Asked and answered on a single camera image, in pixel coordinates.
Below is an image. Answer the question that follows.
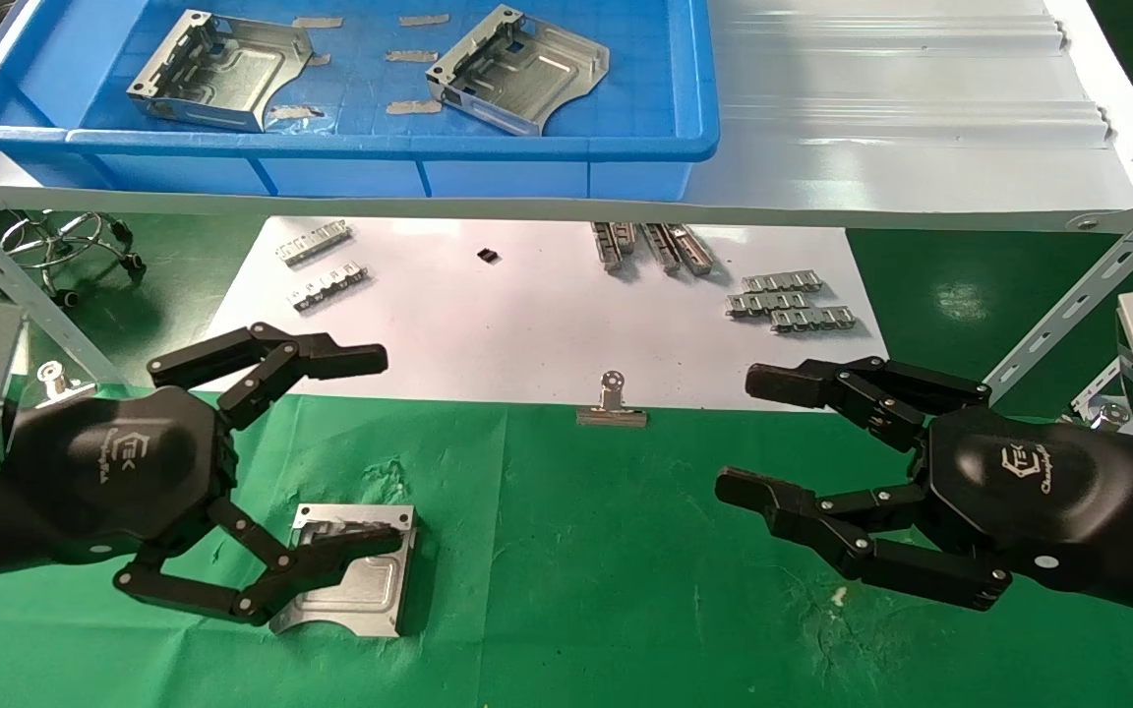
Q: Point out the blue plastic bin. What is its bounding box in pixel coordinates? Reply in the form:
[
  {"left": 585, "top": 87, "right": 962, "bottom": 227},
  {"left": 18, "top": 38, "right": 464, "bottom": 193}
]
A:
[{"left": 0, "top": 0, "right": 722, "bottom": 199}]

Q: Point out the small metal chain-like strip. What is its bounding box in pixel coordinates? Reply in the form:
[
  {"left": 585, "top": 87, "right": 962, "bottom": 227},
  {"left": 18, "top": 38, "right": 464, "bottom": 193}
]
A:
[
  {"left": 725, "top": 291, "right": 810, "bottom": 321},
  {"left": 642, "top": 223, "right": 718, "bottom": 278},
  {"left": 275, "top": 220, "right": 354, "bottom": 268},
  {"left": 289, "top": 260, "right": 372, "bottom": 315},
  {"left": 590, "top": 222, "right": 639, "bottom": 274},
  {"left": 740, "top": 272, "right": 824, "bottom": 296},
  {"left": 769, "top": 306, "right": 859, "bottom": 335}
]

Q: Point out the perforated white angle brace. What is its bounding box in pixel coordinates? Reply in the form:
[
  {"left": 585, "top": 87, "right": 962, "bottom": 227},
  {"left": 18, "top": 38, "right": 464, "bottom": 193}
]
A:
[
  {"left": 0, "top": 190, "right": 127, "bottom": 387},
  {"left": 984, "top": 170, "right": 1133, "bottom": 396}
]

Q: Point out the white metal rack shelf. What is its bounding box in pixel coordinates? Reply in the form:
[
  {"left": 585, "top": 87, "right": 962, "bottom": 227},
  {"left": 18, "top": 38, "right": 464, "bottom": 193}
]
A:
[{"left": 0, "top": 0, "right": 1133, "bottom": 235}]

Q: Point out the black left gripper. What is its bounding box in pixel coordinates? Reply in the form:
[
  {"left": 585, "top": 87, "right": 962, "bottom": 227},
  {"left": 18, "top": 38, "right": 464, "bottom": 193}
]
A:
[{"left": 6, "top": 322, "right": 406, "bottom": 628}]

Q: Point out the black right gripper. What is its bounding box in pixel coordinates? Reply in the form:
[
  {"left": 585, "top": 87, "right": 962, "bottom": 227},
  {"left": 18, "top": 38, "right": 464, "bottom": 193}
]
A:
[{"left": 713, "top": 355, "right": 1133, "bottom": 614}]

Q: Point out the chrome stool base with casters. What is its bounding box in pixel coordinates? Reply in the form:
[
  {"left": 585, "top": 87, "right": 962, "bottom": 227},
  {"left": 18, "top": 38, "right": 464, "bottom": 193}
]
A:
[{"left": 0, "top": 210, "right": 146, "bottom": 309}]

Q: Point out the stamped sheet metal bracket part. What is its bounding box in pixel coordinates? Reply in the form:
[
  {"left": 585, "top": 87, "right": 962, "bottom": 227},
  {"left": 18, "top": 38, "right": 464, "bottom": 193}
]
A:
[
  {"left": 127, "top": 10, "right": 316, "bottom": 134},
  {"left": 426, "top": 5, "right": 612, "bottom": 138},
  {"left": 268, "top": 502, "right": 419, "bottom": 639}
]

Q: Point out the green cloth mat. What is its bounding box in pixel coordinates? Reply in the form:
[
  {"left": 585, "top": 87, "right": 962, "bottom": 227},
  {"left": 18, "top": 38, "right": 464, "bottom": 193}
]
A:
[{"left": 0, "top": 382, "right": 1133, "bottom": 708}]

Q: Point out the white paper sheet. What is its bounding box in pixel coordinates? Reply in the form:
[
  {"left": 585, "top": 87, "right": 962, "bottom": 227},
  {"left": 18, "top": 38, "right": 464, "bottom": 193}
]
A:
[{"left": 178, "top": 216, "right": 903, "bottom": 415}]

